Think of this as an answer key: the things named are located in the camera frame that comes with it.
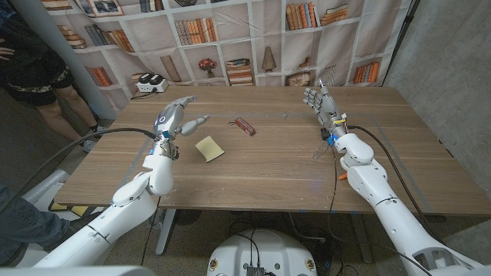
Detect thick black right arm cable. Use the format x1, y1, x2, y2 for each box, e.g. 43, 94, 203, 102
347, 125, 442, 242

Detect black backdrop stand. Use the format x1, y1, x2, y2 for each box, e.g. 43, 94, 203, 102
381, 0, 421, 87

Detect person in jeans dark shoes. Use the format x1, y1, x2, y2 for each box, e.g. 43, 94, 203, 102
0, 183, 74, 265

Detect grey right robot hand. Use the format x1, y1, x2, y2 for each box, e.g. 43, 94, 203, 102
302, 79, 348, 140

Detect person in black clothes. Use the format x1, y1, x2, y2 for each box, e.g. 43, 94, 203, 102
0, 0, 108, 154

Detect white foam tube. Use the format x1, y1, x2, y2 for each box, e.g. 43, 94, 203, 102
21, 168, 72, 204

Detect white power strip black plugs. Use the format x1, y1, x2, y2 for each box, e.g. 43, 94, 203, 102
136, 72, 170, 94

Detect metal table leg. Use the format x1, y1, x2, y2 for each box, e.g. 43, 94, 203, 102
351, 213, 374, 265
155, 209, 177, 257

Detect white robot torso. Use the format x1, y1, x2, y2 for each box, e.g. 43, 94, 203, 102
206, 228, 318, 276

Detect printed bookshelf backdrop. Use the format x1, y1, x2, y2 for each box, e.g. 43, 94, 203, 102
40, 0, 417, 112

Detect yellow sponge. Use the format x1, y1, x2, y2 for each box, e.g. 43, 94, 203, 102
194, 135, 226, 163

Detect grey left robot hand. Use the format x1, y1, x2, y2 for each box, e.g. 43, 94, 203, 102
152, 95, 212, 141

